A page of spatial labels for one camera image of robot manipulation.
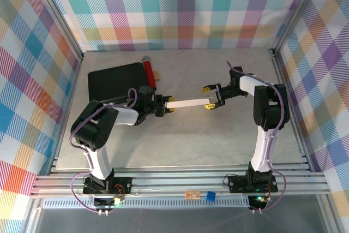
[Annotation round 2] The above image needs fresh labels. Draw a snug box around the white paper box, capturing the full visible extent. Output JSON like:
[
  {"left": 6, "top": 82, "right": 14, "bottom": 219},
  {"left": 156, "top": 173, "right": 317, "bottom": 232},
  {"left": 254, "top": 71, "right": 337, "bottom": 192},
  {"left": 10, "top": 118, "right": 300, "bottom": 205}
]
[{"left": 165, "top": 95, "right": 216, "bottom": 110}]

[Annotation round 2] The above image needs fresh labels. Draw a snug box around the black hard case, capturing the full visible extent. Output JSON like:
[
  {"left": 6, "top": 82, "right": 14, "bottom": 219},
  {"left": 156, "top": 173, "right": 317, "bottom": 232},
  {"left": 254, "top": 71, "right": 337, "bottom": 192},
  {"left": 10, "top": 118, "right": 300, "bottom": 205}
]
[{"left": 87, "top": 62, "right": 145, "bottom": 102}]

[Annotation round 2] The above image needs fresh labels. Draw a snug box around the small orange circuit board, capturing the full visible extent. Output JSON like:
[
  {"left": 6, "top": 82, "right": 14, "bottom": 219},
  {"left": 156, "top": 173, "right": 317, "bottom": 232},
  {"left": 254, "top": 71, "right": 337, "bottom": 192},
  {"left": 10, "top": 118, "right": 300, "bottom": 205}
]
[{"left": 184, "top": 190, "right": 201, "bottom": 200}]

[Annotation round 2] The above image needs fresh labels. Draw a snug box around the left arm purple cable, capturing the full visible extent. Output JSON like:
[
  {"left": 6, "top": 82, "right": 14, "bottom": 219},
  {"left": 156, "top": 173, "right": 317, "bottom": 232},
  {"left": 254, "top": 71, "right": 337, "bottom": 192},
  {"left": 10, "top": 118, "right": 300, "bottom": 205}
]
[{"left": 70, "top": 88, "right": 137, "bottom": 214}]

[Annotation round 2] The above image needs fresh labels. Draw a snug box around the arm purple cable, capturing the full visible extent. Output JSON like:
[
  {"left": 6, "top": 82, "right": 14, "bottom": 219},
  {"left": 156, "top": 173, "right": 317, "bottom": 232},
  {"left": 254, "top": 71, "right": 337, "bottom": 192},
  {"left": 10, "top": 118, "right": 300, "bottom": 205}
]
[
  {"left": 70, "top": 88, "right": 137, "bottom": 214},
  {"left": 226, "top": 61, "right": 287, "bottom": 213}
]

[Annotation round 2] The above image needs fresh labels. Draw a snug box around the aluminium side rail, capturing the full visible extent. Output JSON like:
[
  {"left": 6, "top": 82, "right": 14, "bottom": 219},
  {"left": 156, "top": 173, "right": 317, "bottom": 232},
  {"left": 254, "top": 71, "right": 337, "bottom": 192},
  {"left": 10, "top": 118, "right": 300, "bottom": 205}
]
[{"left": 269, "top": 50, "right": 311, "bottom": 171}]

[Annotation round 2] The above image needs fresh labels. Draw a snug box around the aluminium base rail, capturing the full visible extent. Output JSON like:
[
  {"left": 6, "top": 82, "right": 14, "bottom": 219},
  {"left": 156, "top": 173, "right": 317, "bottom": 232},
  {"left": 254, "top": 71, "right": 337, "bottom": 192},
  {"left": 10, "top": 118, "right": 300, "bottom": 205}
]
[{"left": 32, "top": 165, "right": 332, "bottom": 198}]

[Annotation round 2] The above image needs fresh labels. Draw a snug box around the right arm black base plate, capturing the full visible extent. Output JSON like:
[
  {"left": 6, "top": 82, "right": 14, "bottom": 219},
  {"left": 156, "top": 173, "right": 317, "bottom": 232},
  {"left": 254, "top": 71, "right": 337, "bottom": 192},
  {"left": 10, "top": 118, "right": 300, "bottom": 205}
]
[{"left": 227, "top": 174, "right": 279, "bottom": 193}]

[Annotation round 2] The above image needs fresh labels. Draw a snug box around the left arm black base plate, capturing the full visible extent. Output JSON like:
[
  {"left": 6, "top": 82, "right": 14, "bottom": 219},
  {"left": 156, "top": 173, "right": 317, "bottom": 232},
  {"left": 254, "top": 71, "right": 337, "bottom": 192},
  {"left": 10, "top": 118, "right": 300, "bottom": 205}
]
[{"left": 82, "top": 176, "right": 133, "bottom": 194}]

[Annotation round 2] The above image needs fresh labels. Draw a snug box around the white slotted cable duct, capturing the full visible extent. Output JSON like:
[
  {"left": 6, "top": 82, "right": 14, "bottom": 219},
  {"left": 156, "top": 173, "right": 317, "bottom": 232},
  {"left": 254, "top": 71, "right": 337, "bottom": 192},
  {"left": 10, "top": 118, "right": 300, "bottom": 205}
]
[{"left": 42, "top": 199, "right": 251, "bottom": 210}]

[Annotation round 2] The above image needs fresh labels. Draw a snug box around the aluminium frame post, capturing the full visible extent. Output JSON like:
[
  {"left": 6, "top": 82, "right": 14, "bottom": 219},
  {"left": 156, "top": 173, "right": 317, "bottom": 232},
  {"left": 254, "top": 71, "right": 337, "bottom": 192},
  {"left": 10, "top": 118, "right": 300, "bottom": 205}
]
[
  {"left": 271, "top": 0, "right": 328, "bottom": 53},
  {"left": 26, "top": 0, "right": 86, "bottom": 62}
]

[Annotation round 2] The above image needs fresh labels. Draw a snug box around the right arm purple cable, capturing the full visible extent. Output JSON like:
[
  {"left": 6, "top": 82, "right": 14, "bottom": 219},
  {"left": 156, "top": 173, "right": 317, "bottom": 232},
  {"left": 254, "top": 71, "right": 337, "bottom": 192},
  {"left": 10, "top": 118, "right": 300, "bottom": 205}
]
[{"left": 226, "top": 61, "right": 287, "bottom": 213}]

